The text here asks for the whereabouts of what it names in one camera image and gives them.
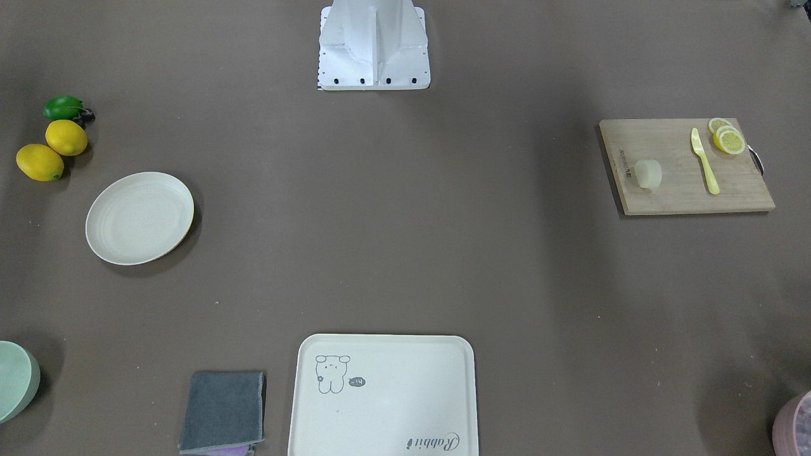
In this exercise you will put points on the pale steamed bun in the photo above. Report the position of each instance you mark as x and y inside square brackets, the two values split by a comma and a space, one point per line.
[648, 173]

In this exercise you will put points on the cream round plate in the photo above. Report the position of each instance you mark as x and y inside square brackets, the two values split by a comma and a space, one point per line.
[139, 218]

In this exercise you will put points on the cream rabbit tray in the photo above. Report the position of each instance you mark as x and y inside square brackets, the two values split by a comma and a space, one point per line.
[384, 394]

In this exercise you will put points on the grey folded cloth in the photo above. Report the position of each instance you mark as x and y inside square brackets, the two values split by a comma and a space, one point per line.
[224, 413]

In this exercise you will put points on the wooden cutting board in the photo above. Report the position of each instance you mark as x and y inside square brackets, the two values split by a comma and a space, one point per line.
[682, 190]

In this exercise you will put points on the yellow plastic knife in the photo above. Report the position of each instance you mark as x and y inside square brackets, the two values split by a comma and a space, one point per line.
[710, 180]

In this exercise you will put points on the lemon slice back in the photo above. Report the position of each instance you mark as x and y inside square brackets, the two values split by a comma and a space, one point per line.
[714, 124]

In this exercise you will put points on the lemon slice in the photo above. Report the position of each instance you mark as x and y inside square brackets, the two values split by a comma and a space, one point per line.
[729, 140]
[714, 124]

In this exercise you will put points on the lemon slice front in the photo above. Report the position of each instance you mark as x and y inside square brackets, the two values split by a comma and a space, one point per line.
[729, 140]

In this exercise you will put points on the dark purple grapes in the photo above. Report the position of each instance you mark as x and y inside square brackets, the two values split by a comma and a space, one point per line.
[83, 117]

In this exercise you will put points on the yellow lemon upper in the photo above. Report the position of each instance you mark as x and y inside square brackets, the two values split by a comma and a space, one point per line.
[66, 137]

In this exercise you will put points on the yellow lemon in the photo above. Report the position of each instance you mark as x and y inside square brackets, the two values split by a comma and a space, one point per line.
[40, 162]
[66, 137]

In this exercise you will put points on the green lime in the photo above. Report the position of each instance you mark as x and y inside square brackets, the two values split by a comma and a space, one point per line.
[63, 108]

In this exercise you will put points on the yellow lemon lower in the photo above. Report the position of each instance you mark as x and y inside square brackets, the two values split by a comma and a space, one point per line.
[40, 162]

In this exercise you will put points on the mint green bowl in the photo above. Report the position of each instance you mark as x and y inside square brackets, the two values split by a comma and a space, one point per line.
[20, 379]

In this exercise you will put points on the pink ice bowl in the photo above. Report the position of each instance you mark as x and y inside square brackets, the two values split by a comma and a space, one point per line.
[791, 428]

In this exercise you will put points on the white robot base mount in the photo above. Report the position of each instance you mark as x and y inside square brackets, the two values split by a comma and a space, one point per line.
[373, 46]

